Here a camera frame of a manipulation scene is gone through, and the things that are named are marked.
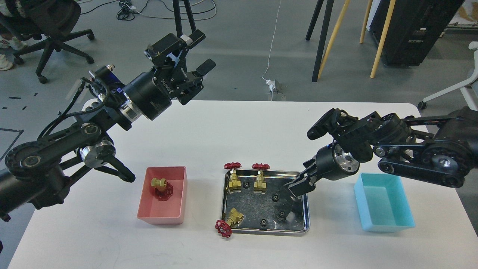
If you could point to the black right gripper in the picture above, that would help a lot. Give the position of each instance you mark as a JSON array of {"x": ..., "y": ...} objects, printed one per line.
[{"x": 330, "y": 162}]

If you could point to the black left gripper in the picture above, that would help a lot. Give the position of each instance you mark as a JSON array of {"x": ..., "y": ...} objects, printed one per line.
[{"x": 151, "y": 92}]

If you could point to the brass valve red wheel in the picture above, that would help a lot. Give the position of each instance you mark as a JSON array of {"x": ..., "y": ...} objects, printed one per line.
[{"x": 162, "y": 189}]

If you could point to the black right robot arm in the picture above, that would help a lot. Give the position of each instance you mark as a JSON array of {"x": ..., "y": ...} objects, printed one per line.
[{"x": 440, "y": 150}]

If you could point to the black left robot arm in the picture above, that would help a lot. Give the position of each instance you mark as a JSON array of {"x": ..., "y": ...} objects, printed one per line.
[{"x": 43, "y": 171}]

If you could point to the brass valve back right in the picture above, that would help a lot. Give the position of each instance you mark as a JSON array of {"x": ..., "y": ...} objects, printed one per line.
[{"x": 260, "y": 184}]

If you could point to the brass valve back left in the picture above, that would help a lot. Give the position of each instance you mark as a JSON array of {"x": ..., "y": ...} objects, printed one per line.
[{"x": 234, "y": 184}]

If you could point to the brass valve front left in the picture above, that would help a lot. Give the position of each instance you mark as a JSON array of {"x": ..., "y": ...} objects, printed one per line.
[{"x": 234, "y": 218}]

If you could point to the blue plastic box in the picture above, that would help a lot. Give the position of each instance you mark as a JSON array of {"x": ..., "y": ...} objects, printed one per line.
[{"x": 382, "y": 203}]

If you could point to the pink plastic box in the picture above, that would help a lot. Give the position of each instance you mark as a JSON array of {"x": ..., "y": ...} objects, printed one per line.
[{"x": 168, "y": 212}]

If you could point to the black stand legs left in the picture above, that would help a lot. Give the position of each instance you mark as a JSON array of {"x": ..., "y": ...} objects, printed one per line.
[{"x": 177, "y": 16}]

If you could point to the black stand legs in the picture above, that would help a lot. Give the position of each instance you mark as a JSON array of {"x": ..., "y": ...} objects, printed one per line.
[
  {"x": 177, "y": 16},
  {"x": 323, "y": 34}
]

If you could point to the stainless steel tray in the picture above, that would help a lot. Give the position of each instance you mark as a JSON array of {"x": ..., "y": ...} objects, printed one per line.
[{"x": 260, "y": 206}]

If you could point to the black stand legs centre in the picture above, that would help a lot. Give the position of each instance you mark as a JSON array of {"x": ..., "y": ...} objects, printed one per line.
[{"x": 323, "y": 34}]

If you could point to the black office chair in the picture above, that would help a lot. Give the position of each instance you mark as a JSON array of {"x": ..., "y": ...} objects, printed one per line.
[{"x": 55, "y": 19}]

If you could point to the yellow wooden leg left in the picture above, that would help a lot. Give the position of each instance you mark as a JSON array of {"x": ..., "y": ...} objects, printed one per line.
[{"x": 333, "y": 37}]

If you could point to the yellow wooden leg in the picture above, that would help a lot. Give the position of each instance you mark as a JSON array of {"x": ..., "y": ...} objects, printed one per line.
[
  {"x": 333, "y": 37},
  {"x": 383, "y": 34}
]

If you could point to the white chair base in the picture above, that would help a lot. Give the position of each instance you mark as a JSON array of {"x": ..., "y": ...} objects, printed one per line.
[{"x": 468, "y": 87}]

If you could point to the yellow wooden leg right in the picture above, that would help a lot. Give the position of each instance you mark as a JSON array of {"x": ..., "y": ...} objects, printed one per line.
[{"x": 383, "y": 34}]

